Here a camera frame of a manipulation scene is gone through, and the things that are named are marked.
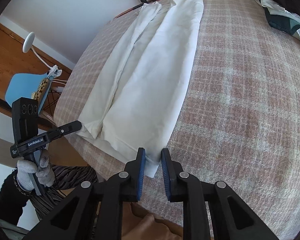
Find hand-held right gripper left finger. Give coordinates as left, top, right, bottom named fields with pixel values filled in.
left=29, top=147, right=146, bottom=240

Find white desk lamp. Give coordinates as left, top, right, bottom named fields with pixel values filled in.
left=22, top=32, right=63, bottom=78

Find white cable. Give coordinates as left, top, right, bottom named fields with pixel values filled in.
left=49, top=79, right=68, bottom=93

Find striped grey clothing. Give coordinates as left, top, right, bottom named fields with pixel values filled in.
left=32, top=164, right=99, bottom=240

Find wooden desk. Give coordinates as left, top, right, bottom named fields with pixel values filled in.
left=0, top=21, right=90, bottom=165

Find dark green and white cloth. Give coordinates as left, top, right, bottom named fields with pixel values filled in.
left=254, top=0, right=300, bottom=54

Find plaid blanket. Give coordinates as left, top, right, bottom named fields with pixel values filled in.
left=53, top=0, right=300, bottom=240

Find tan cloth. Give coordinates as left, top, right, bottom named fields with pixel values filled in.
left=121, top=202, right=184, bottom=240

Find blue chair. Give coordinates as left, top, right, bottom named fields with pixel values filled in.
left=5, top=71, right=58, bottom=113

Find leopard print cloth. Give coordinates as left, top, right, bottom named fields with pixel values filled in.
left=31, top=78, right=50, bottom=101

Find white pants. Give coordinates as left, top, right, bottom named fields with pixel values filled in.
left=76, top=0, right=204, bottom=177

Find person's left hand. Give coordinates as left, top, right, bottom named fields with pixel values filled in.
left=16, top=149, right=56, bottom=192

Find person's left forearm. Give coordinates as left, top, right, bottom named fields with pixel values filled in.
left=0, top=173, right=35, bottom=215

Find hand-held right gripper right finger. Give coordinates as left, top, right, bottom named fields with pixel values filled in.
left=161, top=148, right=280, bottom=240

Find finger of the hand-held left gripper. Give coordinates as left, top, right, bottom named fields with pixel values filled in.
left=55, top=120, right=82, bottom=136

